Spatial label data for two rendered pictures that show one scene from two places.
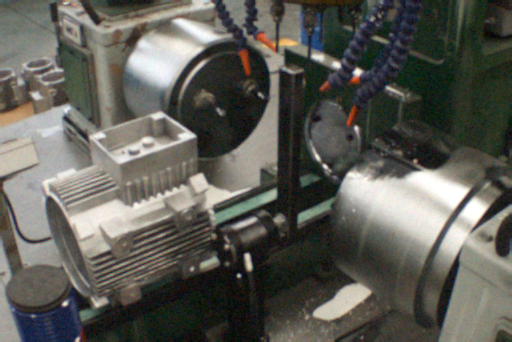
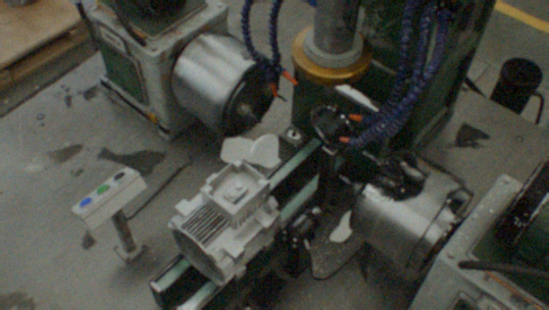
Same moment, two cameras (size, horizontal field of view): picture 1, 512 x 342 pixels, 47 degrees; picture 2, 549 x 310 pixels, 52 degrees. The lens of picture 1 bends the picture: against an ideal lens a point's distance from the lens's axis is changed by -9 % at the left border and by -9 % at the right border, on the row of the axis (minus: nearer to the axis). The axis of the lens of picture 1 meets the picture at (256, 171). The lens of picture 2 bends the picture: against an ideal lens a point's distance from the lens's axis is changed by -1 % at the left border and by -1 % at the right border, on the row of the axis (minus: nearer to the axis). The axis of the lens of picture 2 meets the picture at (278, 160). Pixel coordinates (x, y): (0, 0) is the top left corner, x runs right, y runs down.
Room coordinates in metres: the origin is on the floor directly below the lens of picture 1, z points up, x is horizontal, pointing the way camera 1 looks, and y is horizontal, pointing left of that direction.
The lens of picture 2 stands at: (0.06, 0.23, 2.18)
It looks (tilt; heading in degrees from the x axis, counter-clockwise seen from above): 53 degrees down; 347
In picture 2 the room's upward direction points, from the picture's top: 2 degrees clockwise
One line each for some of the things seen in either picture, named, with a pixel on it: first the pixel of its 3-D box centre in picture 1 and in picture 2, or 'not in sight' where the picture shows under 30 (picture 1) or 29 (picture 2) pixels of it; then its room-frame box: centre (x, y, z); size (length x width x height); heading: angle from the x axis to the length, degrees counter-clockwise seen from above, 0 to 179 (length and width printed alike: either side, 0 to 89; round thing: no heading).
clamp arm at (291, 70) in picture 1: (288, 155); (324, 182); (0.75, -0.04, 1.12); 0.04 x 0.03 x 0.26; 128
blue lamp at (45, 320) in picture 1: (44, 311); not in sight; (0.37, 0.18, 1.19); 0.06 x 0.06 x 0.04
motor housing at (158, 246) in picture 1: (125, 222); (225, 226); (0.74, 0.19, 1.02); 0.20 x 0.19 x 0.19; 128
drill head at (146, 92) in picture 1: (181, 78); (214, 76); (1.22, 0.15, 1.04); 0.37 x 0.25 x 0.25; 38
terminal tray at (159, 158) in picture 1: (143, 158); (235, 193); (0.77, 0.16, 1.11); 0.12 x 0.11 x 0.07; 128
